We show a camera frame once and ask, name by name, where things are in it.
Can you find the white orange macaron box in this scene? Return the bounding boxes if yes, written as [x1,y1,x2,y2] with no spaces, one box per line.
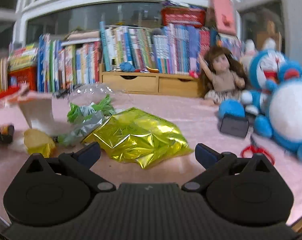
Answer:
[5,90,71,135]

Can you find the white rabbit plush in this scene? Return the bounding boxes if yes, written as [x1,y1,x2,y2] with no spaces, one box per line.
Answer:
[240,38,276,73]

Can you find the yellow snack wrapper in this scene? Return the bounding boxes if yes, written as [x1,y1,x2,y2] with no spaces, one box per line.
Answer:
[23,129,56,158]

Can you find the dark grey speaker box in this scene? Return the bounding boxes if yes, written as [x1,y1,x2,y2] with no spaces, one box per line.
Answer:
[219,114,249,138]

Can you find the brown haired doll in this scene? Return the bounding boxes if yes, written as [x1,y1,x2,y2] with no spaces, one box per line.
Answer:
[199,46,247,106]

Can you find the pink box on books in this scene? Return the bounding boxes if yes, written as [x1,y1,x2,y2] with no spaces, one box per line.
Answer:
[211,0,237,36]

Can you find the green clear plastic wrapper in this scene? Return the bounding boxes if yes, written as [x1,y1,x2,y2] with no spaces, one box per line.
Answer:
[52,94,116,147]

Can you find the book row on organizer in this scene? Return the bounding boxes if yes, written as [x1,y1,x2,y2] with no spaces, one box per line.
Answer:
[99,21,241,75]

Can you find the blue yarn ball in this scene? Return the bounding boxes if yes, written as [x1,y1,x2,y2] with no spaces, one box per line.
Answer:
[119,62,135,73]

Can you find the red crate left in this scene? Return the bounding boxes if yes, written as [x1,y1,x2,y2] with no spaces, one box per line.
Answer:
[8,66,37,91]

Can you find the clear plastic bag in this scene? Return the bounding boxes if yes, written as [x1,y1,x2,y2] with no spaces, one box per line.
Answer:
[68,83,115,106]

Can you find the red plastic basket top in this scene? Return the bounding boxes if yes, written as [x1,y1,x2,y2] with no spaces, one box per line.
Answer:
[161,7,206,28]

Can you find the red handled scissors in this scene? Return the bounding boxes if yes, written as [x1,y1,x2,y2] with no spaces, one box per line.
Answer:
[240,135,275,165]

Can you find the large Doraemon plush front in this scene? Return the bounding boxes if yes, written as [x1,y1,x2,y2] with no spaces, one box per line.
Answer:
[254,78,302,161]

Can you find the stacked books on crate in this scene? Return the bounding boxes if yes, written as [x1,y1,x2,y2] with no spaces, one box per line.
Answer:
[8,43,39,72]

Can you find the book row on table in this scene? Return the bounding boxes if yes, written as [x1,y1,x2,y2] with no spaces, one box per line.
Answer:
[36,30,101,93]

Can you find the wooden drawer organizer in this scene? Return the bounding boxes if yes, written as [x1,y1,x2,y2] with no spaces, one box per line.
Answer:
[99,63,201,98]

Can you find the blue Doraemon plush sitting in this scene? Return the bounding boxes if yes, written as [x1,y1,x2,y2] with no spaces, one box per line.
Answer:
[218,49,302,120]

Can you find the gold foil snack bag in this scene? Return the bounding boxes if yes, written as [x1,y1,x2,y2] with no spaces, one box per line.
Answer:
[82,107,193,169]

